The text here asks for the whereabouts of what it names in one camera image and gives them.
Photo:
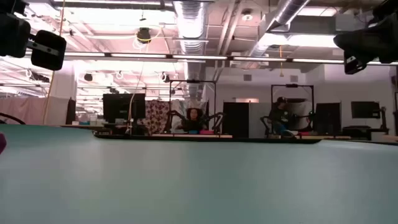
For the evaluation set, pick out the wide silver ventilation duct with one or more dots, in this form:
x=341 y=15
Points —
x=190 y=25

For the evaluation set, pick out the pink curtain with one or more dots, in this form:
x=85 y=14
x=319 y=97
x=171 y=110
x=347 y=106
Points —
x=31 y=110

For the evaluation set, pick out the teal green table mat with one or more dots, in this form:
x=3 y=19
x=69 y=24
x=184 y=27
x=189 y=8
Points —
x=199 y=186

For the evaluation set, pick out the black metal rig frame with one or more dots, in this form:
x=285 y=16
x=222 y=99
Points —
x=192 y=81
x=292 y=85

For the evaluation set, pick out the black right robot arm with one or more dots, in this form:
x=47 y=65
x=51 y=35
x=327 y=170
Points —
x=387 y=9

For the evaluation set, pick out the pink towel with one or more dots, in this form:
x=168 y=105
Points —
x=2 y=143

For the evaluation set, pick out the narrow silver ventilation duct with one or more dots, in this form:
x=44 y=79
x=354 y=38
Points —
x=286 y=12

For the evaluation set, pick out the long wooden workbench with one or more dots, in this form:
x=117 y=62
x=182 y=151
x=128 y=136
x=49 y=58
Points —
x=202 y=139

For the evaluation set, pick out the grey draped cloth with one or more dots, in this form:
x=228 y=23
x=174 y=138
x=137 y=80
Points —
x=301 y=112

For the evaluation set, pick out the person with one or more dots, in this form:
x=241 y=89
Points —
x=280 y=116
x=193 y=119

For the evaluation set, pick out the black partition panel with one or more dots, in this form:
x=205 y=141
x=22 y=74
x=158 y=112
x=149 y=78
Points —
x=328 y=118
x=235 y=119

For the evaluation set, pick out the black desk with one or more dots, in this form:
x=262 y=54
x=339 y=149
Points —
x=357 y=129

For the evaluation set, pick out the floral patterned cloth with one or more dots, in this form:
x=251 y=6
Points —
x=157 y=116

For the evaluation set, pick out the long ceiling light strip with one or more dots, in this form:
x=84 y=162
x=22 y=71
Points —
x=199 y=57

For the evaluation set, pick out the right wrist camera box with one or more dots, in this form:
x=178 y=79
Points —
x=353 y=65

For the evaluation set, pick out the small black monitor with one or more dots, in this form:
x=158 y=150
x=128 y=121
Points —
x=365 y=109

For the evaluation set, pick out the round black ceiling fixture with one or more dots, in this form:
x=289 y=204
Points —
x=143 y=35

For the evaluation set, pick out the black background robot arm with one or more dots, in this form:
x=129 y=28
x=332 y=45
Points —
x=306 y=115
x=264 y=121
x=177 y=114
x=217 y=119

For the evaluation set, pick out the black computer monitor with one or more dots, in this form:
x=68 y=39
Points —
x=122 y=107

